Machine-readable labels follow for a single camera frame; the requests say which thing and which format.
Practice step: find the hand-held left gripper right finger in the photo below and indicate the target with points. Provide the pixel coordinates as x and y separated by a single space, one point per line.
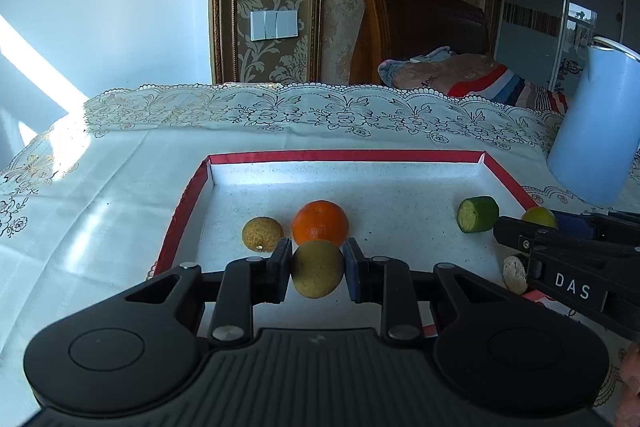
352 272

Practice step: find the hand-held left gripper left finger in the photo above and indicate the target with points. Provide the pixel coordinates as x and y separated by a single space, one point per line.
280 272

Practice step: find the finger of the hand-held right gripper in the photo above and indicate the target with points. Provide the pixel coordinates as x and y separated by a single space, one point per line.
575 222
515 232

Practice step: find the green tomato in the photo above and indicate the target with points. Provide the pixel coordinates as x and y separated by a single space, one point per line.
539 216

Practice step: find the brown round fruit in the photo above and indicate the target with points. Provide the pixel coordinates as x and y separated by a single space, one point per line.
317 269
262 233

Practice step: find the green cucumber piece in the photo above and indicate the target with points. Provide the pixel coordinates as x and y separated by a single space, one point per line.
479 214

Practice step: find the dark sugarcane piece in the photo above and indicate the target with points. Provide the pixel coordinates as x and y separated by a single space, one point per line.
515 274

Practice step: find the orange mandarin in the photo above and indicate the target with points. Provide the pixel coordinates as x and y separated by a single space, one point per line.
320 223

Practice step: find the red shallow cardboard box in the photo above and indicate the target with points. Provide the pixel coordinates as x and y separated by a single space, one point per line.
400 207

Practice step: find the person's right hand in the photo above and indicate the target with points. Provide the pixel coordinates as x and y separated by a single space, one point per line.
631 382

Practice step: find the light blue electric kettle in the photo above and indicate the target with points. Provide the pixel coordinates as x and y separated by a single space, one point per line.
595 122

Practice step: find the striped bedding pile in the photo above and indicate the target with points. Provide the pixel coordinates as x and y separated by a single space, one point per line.
515 89

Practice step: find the white lace tablecloth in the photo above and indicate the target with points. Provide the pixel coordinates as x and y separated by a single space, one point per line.
125 167

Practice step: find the wooden bed headboard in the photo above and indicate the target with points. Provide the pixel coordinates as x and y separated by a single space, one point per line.
420 17

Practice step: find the white wall light switch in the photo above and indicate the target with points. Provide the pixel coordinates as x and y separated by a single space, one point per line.
274 24

